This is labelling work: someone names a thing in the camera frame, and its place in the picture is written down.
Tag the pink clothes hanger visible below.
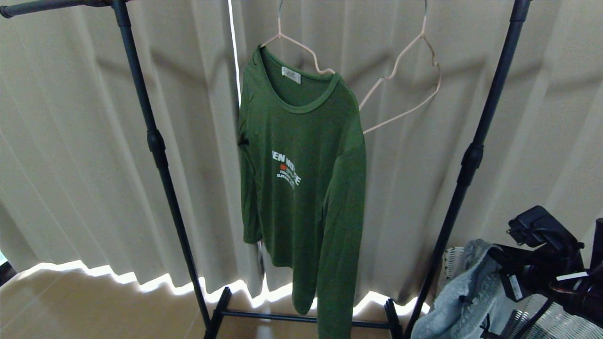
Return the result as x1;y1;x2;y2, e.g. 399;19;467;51
260;0;336;76
359;0;442;135

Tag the beige curtain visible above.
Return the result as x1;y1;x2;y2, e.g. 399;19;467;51
0;0;603;311

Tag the pale blue-grey garment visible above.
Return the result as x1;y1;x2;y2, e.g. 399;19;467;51
411;239;519;339

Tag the black clothes rack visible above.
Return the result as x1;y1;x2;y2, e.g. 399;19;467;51
0;0;533;339

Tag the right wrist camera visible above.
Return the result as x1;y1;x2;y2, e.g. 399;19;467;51
506;206;586;264

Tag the white laundry basket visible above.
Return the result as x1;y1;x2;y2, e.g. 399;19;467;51
442;246;603;339

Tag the green printed T-shirt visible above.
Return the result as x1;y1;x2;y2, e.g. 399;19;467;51
237;45;367;339

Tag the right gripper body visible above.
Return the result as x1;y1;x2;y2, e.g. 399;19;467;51
488;245;593;307

